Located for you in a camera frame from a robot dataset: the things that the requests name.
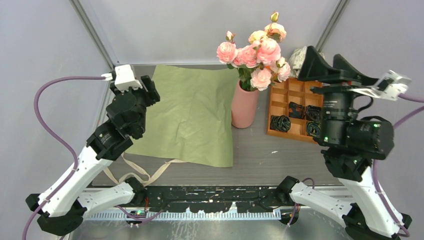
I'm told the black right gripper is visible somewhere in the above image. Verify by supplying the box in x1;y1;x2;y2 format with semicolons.
292;44;373;141

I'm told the peach flower stem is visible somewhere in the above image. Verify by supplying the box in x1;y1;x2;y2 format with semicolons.
248;11;287;44

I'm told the pink flower stem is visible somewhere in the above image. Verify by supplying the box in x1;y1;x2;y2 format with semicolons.
216;30;242;69
232;38;291;92

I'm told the peach paper bouquet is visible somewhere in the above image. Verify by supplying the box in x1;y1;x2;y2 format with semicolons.
127;65;238;168

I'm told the beige ribbon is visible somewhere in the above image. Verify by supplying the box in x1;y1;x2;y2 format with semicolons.
103;153;186;187

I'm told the pink cylindrical vase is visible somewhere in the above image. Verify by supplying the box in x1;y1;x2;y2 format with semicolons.
231;80;260;129

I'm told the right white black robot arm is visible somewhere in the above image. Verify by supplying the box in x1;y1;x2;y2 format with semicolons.
275;46;412;240

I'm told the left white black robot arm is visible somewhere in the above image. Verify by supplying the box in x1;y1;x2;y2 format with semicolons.
25;73;160;237

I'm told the crumpled white patterned cloth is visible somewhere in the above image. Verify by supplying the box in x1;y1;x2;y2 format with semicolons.
286;46;308;79

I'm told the orange compartment tray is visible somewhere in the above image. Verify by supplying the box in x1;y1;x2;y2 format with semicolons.
266;78;323;144

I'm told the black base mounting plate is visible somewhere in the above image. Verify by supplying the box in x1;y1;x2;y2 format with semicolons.
120;185;294;214

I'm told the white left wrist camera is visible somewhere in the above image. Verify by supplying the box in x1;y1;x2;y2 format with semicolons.
101;64;143;93

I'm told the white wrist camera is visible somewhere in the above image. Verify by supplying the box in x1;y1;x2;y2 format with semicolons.
350;70;412;101
101;64;143;93

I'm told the dark patterned hair tie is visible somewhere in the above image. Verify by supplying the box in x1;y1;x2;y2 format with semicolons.
288;101;323;123

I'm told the teal patterned hair tie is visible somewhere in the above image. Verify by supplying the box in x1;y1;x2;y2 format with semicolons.
306;121;322;139

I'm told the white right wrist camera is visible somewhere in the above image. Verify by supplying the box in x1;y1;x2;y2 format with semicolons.
350;70;412;101

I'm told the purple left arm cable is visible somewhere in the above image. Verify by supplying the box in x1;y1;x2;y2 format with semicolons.
21;76;165;240

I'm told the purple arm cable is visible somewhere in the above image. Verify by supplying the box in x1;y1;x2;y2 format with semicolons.
21;76;165;240
287;94;424;238

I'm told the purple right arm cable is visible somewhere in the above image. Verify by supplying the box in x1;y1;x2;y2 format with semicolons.
287;94;424;238

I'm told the aluminium front rail frame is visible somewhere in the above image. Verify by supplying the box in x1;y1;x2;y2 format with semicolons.
61;186;364;222

